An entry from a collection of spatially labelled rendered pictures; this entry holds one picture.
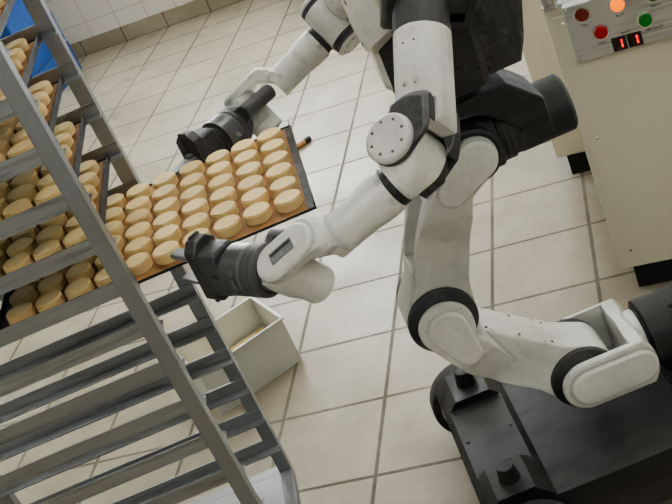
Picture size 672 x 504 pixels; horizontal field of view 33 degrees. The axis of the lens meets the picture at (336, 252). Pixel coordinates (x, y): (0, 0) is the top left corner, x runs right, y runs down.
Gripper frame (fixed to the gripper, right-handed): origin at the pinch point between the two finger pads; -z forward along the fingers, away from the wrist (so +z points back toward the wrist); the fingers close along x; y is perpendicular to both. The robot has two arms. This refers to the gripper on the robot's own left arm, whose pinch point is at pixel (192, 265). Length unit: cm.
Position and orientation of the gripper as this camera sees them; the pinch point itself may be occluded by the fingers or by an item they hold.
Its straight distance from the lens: 188.8
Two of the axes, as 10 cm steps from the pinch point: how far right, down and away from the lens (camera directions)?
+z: 7.7, 0.3, -6.4
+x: -3.6, -8.1, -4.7
